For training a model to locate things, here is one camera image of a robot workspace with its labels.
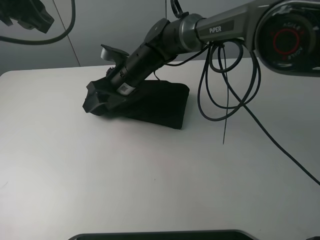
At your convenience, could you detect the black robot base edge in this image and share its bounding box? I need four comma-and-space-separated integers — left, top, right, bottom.
69, 229, 257, 240

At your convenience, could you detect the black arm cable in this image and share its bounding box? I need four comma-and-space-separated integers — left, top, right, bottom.
0, 0, 77, 46
152, 0, 320, 186

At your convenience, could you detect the black printed t-shirt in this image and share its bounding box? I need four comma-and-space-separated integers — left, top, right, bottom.
93, 80, 190, 130

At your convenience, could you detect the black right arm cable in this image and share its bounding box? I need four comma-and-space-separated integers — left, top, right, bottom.
152, 0, 320, 186

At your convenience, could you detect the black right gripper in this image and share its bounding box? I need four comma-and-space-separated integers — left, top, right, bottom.
82, 77, 135, 116

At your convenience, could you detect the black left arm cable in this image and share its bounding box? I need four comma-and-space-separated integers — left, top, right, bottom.
0, 0, 77, 46

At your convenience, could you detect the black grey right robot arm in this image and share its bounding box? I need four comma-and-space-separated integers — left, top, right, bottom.
83, 0, 320, 116

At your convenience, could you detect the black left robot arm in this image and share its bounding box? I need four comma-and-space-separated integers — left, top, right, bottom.
0, 0, 55, 34

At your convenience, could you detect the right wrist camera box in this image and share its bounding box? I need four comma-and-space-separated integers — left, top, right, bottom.
100, 44, 129, 66

